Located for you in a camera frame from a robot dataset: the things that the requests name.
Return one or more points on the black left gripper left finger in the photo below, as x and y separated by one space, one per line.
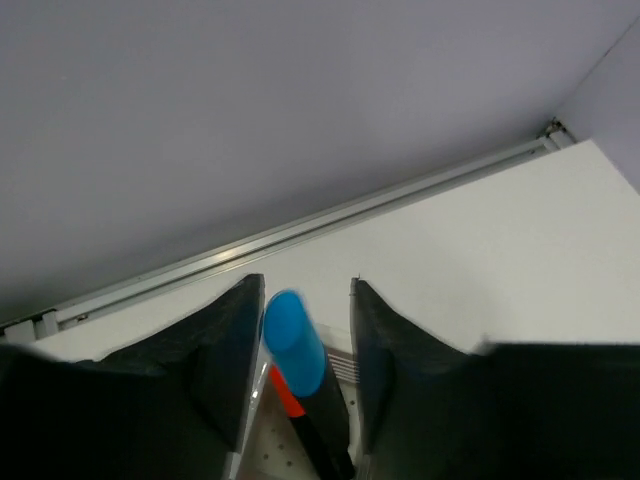
171 406

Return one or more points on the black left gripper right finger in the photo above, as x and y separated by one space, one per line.
503 411

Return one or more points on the orange highlighter marker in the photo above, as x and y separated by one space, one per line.
328 461

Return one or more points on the blue highlighter marker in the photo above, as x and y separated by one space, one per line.
301 357

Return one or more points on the white slotted organizer box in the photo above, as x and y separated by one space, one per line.
275 445

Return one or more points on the aluminium table edge rail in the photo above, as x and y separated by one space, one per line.
554 137

